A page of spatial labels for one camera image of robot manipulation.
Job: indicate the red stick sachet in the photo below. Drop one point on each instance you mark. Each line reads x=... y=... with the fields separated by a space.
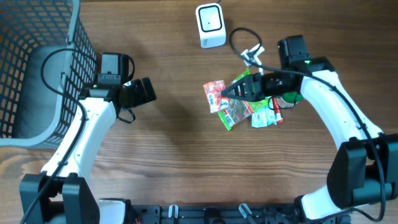
x=276 y=108

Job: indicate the orange red tissue pack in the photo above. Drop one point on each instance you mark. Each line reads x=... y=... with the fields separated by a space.
x=213 y=91

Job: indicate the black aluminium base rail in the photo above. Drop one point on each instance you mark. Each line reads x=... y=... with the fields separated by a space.
x=280 y=213

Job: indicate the grey plastic mesh basket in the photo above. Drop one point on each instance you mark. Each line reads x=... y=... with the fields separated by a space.
x=46 y=58

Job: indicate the green candy bag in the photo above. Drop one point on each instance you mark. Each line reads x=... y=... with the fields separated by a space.
x=239 y=110

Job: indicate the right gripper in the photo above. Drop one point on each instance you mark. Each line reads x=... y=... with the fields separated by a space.
x=253 y=87

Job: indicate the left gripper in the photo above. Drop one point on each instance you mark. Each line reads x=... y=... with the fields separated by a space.
x=137 y=93

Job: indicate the red teal snack packet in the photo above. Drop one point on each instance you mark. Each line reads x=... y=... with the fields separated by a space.
x=263 y=117

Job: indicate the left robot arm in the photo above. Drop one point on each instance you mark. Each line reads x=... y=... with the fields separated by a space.
x=60 y=193

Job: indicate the green lidded white jar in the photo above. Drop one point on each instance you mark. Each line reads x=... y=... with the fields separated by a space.
x=289 y=100

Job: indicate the white barcode scanner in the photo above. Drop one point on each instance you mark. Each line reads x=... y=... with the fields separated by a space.
x=211 y=26

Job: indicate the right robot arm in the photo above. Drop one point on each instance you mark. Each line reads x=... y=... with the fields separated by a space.
x=364 y=170

